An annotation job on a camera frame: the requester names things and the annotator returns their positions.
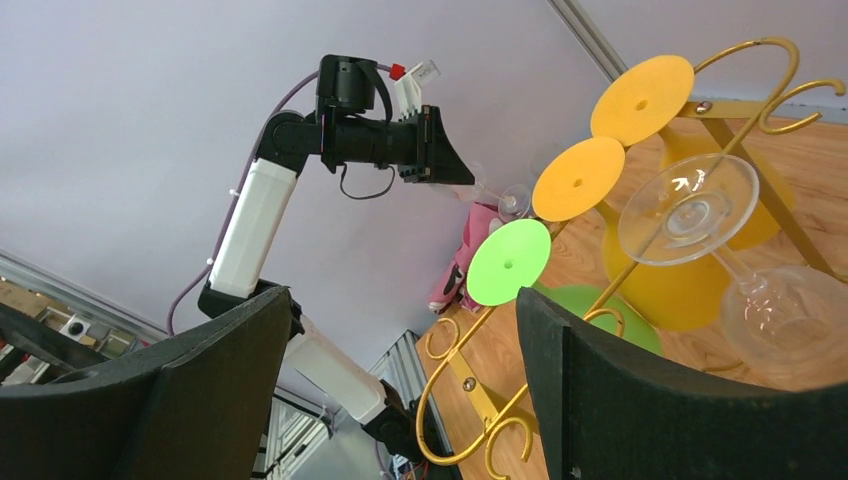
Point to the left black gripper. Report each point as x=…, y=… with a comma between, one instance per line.
x=433, y=158

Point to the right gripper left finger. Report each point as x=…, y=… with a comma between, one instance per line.
x=193, y=406

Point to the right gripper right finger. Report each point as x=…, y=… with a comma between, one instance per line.
x=609, y=409

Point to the clear wine glass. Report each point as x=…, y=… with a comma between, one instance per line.
x=785, y=321
x=511, y=204

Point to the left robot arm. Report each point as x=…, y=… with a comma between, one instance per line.
x=368, y=113

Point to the green plastic glass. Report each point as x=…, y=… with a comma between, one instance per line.
x=515, y=255

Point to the yellow plastic glass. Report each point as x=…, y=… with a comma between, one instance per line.
x=645, y=99
x=676, y=298

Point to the gold wine glass rack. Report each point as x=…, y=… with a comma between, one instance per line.
x=729, y=122

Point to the far yellow plastic glass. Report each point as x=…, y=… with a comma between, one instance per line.
x=645, y=99

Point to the pink object beside table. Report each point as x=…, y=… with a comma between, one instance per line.
x=482, y=220

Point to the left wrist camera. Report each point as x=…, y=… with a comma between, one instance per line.
x=409, y=85

